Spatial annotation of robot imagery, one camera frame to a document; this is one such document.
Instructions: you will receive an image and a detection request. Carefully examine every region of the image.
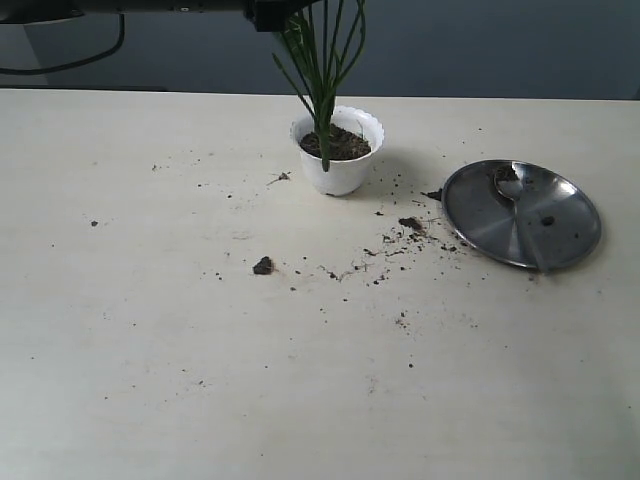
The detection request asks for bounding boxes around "white plastic flower pot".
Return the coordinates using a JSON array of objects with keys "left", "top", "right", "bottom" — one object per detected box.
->
[{"left": 289, "top": 105, "right": 385, "bottom": 197}]

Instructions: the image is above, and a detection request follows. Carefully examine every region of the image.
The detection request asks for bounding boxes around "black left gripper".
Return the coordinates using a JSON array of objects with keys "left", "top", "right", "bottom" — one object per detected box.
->
[{"left": 243, "top": 0, "right": 316, "bottom": 32}]

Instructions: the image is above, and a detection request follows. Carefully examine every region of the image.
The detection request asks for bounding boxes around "metal spoon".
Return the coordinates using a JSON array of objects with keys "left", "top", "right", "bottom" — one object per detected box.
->
[{"left": 493, "top": 163, "right": 550, "bottom": 275}]

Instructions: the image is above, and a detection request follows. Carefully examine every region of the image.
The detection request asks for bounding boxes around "round steel plate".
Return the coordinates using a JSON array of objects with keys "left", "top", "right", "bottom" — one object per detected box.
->
[{"left": 441, "top": 159, "right": 602, "bottom": 271}]

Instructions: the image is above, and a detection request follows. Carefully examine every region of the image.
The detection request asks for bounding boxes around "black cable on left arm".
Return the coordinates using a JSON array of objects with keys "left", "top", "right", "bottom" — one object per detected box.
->
[{"left": 0, "top": 12, "right": 126, "bottom": 76}]

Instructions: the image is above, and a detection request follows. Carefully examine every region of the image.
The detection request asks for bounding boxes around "dark soil clump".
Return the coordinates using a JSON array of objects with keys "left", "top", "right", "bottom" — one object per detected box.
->
[{"left": 252, "top": 256, "right": 274, "bottom": 275}]

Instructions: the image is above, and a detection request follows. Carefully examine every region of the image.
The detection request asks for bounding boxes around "red artificial anthurium flower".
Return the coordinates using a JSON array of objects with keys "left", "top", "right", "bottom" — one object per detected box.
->
[{"left": 272, "top": 1, "right": 367, "bottom": 172}]

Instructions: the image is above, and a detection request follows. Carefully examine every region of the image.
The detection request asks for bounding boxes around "robot arm left grey black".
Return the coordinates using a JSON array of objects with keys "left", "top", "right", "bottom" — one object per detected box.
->
[{"left": 1, "top": 0, "right": 315, "bottom": 32}]

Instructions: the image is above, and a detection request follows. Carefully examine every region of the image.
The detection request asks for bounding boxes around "soil clump near plate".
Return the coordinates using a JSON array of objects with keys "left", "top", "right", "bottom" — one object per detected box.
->
[{"left": 398, "top": 217, "right": 424, "bottom": 231}]

